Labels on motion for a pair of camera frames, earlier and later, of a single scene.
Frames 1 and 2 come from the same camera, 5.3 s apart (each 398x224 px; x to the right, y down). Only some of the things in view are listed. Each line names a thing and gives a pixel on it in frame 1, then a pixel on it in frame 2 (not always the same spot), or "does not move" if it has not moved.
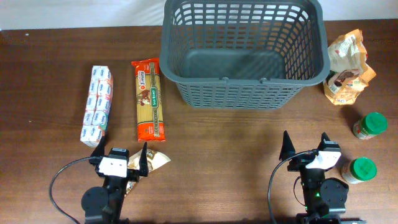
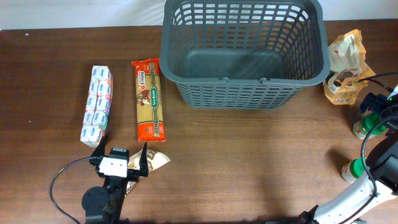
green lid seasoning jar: x=359 y=170 does not move
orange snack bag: x=349 y=73 does not move
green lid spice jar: x=370 y=125 does not move
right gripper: x=300 y=161 to x=375 y=106
